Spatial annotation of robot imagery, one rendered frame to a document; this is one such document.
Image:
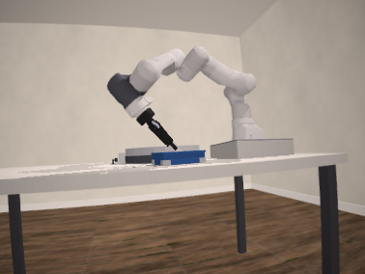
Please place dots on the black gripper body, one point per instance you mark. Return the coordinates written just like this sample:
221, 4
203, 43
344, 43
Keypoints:
146, 117

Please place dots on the grey round table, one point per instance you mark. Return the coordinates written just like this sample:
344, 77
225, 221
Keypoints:
143, 155

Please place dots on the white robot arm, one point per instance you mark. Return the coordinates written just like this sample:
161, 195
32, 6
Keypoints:
125, 88

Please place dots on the blue crate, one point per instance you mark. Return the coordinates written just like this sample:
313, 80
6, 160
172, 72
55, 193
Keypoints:
178, 157

